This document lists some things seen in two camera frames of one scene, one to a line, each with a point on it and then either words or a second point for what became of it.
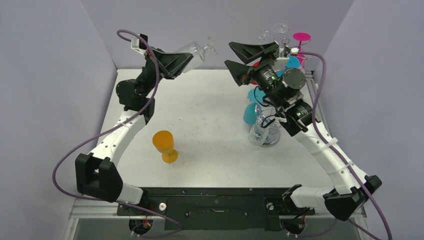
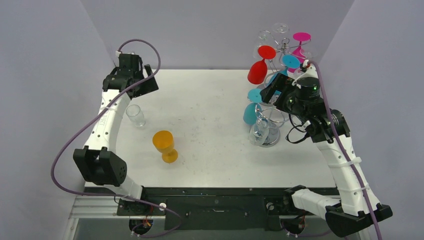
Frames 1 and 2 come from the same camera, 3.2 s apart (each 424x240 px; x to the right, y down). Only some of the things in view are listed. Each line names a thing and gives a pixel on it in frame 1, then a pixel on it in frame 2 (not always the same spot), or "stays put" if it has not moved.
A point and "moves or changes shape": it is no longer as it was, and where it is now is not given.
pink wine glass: x=301 y=36 stays put
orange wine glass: x=163 y=141 stays put
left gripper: x=170 y=65 -> x=148 y=86
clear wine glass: x=198 y=52 moves or changes shape
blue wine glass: x=292 y=62 stays put
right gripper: x=253 y=70 -> x=276 y=88
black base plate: x=213 y=208 stays put
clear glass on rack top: x=280 y=27 stays put
